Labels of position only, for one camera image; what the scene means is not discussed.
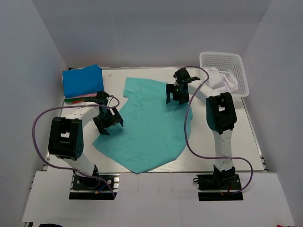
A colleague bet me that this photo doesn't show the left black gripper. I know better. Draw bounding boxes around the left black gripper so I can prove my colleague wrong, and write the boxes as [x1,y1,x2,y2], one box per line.
[93,106,123,135]

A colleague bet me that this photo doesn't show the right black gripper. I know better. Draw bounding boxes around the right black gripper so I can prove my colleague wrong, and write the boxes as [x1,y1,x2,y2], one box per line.
[166,83,190,104]

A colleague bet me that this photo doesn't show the teal t shirt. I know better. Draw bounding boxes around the teal t shirt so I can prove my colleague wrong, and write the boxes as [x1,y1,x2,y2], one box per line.
[93,78,193,174]

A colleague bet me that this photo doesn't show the white t shirt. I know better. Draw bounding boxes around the white t shirt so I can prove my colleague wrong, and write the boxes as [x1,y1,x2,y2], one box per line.
[206,67,238,94]

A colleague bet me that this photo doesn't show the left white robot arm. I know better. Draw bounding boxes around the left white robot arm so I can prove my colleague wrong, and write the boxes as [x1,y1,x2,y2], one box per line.
[48,91,124,189]

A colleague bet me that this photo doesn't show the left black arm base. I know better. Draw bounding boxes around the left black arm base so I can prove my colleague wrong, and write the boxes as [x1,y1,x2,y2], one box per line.
[69,174,119,201]

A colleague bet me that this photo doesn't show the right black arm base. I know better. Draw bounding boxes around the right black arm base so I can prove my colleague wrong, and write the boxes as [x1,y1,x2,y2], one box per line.
[193,174,243,201]

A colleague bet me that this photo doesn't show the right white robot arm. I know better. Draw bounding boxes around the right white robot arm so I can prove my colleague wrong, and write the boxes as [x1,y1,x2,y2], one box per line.
[166,67,237,189]

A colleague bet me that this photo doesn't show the folded pink t shirt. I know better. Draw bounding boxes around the folded pink t shirt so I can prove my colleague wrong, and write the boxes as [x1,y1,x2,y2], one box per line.
[71,92,97,99]

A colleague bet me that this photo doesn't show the folded red t shirt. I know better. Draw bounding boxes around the folded red t shirt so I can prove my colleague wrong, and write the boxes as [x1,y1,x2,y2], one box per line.
[72,100,84,105]

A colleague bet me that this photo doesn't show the folded green t shirt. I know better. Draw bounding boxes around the folded green t shirt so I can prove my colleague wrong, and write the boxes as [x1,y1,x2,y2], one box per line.
[64,97,91,104]

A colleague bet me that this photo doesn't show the white plastic basket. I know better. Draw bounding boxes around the white plastic basket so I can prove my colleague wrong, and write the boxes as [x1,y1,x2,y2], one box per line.
[199,52,250,97]

